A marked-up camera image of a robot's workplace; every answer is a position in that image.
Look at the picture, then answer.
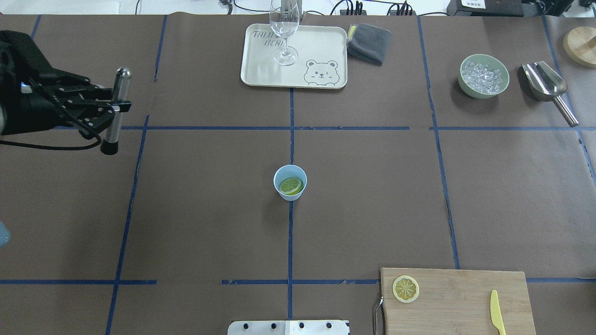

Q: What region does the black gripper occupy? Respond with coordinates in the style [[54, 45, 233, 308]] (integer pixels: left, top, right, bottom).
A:
[[1, 30, 132, 139]]

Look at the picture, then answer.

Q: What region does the yellow lemon slice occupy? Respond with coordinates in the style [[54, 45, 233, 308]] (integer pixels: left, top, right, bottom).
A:
[[392, 275, 420, 303]]

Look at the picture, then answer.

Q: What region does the light blue plastic cup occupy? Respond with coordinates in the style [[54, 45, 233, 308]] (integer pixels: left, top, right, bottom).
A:
[[273, 165, 307, 201]]

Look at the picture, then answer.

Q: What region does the green lemon slice in cup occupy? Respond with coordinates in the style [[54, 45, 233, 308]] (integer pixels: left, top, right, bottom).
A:
[[278, 177, 305, 196]]

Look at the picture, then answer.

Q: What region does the wooden cup tree stand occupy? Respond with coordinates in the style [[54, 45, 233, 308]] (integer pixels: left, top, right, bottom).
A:
[[563, 26, 596, 69]]

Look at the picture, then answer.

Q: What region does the clear wine glass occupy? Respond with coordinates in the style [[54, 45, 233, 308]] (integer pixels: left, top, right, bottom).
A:
[[270, 0, 300, 66]]

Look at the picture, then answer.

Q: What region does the cream bear serving tray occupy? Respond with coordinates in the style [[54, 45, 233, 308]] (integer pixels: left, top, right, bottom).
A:
[[240, 23, 349, 89]]

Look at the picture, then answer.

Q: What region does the folded grey cloth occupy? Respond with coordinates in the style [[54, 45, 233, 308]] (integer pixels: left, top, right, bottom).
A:
[[346, 23, 392, 66]]

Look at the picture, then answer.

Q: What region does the green bowl of ice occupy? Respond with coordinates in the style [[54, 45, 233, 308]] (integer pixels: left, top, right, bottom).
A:
[[458, 54, 509, 99]]

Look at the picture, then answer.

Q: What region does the bamboo cutting board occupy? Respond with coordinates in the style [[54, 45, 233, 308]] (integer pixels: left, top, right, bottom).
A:
[[379, 268, 536, 335]]

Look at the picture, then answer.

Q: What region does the black box with label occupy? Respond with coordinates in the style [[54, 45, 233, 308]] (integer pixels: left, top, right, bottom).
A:
[[447, 0, 524, 17]]

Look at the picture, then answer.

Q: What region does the steel ice scoop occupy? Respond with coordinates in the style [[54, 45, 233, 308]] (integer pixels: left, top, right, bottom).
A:
[[521, 61, 579, 127]]

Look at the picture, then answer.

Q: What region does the yellow plastic knife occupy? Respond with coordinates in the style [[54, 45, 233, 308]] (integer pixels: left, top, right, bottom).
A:
[[489, 290, 507, 335]]

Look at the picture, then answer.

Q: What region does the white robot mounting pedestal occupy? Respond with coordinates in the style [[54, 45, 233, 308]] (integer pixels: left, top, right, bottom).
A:
[[227, 320, 351, 335]]

